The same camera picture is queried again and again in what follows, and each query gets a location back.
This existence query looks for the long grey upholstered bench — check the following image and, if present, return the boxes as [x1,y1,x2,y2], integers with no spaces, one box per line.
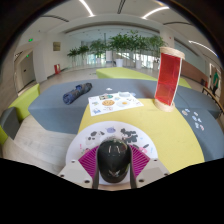
[27,77,178,135]

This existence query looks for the group of potted green plants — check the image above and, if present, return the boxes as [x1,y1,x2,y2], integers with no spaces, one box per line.
[66,30,168,70]

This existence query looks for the folded dark blue umbrella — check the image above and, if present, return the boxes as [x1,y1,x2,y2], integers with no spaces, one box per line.
[62,82,94,106]

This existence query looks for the grey upholstered bench module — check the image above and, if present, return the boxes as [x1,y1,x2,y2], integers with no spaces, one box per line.
[173,89,222,120]

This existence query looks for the group of ceiling strip lights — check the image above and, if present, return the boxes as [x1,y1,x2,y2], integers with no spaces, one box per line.
[78,0,219,58]

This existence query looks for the white sticker sheet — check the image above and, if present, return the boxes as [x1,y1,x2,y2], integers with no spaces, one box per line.
[87,91,145,117]

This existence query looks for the red cylinder lantern rope ends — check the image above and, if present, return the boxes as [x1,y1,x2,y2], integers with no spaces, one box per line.
[153,46,186,113]

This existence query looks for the small grey upholstered seat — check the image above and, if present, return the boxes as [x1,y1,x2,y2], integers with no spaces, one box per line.
[0,106,21,140]

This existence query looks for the black computer mouse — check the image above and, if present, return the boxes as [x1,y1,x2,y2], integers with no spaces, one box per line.
[96,138,132,184]

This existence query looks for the red fire extinguisher cabinet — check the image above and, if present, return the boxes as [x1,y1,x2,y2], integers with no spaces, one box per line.
[53,63,62,75]

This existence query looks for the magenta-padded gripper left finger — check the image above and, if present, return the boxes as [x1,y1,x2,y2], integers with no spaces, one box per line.
[57,146,101,190]

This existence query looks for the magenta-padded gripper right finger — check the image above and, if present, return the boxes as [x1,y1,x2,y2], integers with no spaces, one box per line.
[128,144,171,190]

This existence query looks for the person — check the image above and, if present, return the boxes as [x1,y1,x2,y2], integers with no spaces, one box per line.
[212,71,221,96]

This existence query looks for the lime green upholstered bench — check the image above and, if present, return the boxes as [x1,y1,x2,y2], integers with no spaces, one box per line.
[7,83,41,122]
[95,66,193,90]

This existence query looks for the framed wall plaque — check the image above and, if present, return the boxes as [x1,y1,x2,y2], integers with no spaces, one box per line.
[52,41,62,52]

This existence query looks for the round white printed mouse pad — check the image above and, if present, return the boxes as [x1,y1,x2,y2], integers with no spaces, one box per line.
[65,120,159,186]

